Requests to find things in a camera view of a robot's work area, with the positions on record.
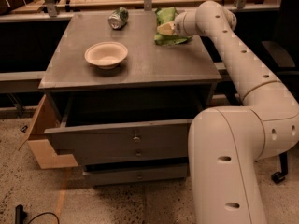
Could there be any grey drawer cabinet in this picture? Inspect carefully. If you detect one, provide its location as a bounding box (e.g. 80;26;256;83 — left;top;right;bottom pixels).
39;10;221;173

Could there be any green rice chip bag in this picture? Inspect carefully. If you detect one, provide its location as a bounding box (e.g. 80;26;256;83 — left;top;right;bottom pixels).
154;7;192;46

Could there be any grey drawer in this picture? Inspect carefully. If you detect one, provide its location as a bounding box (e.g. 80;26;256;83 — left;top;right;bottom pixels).
46;89;202;156
73;145;191;167
83;163;188;186

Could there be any middle grey drawer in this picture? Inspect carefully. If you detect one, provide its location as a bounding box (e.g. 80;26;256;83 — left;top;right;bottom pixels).
73;145;191;167

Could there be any black cable plug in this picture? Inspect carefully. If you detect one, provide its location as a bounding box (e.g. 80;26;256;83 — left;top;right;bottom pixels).
14;204;60;224

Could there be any white paper bowl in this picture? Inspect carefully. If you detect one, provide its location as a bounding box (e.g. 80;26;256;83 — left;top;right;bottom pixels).
84;42;128;69

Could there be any top grey drawer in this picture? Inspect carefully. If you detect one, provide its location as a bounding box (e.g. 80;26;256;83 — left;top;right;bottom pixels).
46;89;202;156

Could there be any black office chair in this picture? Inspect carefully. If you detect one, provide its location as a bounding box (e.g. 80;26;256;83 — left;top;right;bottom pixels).
261;0;299;185

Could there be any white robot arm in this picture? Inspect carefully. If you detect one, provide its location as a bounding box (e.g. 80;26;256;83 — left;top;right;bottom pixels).
172;1;299;224

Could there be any cardboard box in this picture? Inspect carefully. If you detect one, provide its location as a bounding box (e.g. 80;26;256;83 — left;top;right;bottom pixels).
18;96;78;169

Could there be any bottom grey drawer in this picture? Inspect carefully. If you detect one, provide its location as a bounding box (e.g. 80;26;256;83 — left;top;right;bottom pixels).
83;163;188;186

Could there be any crushed green soda can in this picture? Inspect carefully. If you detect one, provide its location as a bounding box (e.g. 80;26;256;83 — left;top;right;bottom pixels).
108;7;129;30

